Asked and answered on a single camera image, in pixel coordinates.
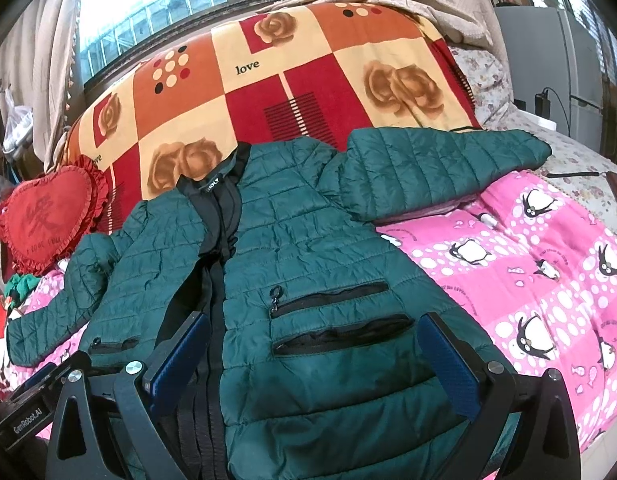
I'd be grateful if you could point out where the black charger with cable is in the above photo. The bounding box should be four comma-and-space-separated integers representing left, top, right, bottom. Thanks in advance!
535, 87, 571, 134

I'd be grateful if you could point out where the green quilted puffer jacket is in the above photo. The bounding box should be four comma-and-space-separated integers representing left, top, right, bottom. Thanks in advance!
6, 128, 551, 479

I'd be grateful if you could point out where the hanging plastic bag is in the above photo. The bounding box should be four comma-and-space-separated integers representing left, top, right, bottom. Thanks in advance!
2, 88, 34, 160

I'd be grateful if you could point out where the red orange rose blanket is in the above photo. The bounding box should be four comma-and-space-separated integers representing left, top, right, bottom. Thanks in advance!
63, 3, 479, 232

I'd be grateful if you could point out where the floral bed sheet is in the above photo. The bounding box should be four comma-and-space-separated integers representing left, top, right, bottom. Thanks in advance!
449, 44, 617, 235

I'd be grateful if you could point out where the green cloth item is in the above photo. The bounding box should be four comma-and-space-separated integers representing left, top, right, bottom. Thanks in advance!
4, 273, 40, 309

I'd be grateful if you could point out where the red heart ruffled pillow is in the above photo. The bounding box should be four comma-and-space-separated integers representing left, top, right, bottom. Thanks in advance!
0, 155, 110, 276

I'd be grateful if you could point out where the small white tube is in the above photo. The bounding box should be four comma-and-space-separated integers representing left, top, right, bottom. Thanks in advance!
477, 212, 500, 230

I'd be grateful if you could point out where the black pen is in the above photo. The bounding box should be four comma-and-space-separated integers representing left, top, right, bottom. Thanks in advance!
545, 171, 603, 179

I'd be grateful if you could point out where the beige curtain left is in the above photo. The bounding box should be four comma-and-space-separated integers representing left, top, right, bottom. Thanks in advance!
0, 0, 81, 170

